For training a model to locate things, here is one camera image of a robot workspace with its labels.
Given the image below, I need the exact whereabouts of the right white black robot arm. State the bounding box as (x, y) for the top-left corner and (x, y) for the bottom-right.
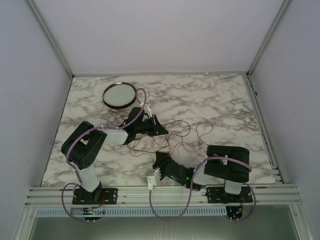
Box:
(152, 145), (252, 195)

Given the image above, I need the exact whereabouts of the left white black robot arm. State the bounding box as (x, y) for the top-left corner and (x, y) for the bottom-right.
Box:
(61, 107), (169, 193)

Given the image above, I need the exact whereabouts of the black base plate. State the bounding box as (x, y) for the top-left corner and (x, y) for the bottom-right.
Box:
(72, 187), (118, 205)
(205, 186), (253, 204)

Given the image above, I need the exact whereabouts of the aluminium front rail frame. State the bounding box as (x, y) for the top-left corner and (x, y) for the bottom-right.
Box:
(24, 184), (302, 207)

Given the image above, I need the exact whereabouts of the slotted grey cable duct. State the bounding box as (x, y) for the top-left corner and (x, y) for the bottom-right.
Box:
(36, 206), (227, 218)

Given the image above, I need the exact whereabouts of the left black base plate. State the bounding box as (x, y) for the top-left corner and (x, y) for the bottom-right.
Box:
(72, 187), (118, 205)

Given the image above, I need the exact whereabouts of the aluminium corner post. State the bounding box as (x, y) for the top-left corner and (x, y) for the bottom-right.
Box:
(246, 0), (294, 79)
(25, 0), (74, 79)

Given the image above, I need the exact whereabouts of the purple thin wire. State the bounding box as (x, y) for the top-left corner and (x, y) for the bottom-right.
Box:
(126, 121), (213, 157)

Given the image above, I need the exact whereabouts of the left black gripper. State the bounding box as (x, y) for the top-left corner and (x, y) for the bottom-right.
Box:
(135, 114), (169, 137)

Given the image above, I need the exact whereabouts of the left aluminium corner post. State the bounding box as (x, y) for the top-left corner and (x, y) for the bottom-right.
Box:
(25, 0), (74, 79)

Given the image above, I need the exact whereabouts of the round brown-rimmed dish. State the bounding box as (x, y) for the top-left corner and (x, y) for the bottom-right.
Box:
(102, 82), (136, 110)

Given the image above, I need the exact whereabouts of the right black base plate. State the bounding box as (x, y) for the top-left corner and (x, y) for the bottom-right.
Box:
(205, 186), (253, 204)

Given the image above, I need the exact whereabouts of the black thin wire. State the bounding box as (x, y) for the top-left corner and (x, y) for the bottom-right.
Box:
(123, 119), (192, 156)

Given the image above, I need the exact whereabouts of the right aluminium corner post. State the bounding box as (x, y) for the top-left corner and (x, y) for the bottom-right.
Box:
(246, 0), (294, 79)

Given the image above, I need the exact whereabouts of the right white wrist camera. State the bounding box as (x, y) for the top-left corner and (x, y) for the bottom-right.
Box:
(146, 168), (161, 191)

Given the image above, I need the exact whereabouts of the orange thin wire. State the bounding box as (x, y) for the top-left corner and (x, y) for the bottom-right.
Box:
(124, 122), (213, 157)

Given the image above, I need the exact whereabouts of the marble pattern table mat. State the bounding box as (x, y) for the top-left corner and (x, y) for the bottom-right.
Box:
(42, 74), (276, 187)

